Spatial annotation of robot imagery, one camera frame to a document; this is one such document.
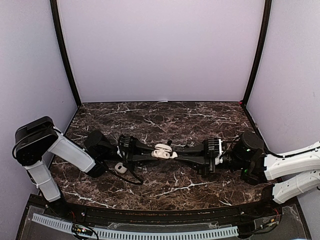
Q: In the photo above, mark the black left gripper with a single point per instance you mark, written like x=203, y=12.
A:
x=129, y=157

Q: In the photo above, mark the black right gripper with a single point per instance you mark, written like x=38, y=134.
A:
x=209, y=166

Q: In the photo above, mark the white earbud charging case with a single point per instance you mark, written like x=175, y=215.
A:
x=163, y=151

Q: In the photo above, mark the black frame post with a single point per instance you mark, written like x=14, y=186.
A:
x=258, y=53
x=63, y=51

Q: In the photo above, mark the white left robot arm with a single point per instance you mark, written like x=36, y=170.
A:
x=40, y=137

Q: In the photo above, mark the right black frame post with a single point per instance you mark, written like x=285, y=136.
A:
x=258, y=53

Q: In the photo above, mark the white slotted cable duct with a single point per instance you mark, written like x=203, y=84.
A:
x=122, y=231

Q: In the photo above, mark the black front table rail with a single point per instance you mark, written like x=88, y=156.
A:
x=238, y=214

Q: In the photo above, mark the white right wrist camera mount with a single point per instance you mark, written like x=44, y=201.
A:
x=219, y=158

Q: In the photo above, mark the left black frame post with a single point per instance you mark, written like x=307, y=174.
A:
x=63, y=51

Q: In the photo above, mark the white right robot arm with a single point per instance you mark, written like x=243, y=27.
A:
x=257, y=165

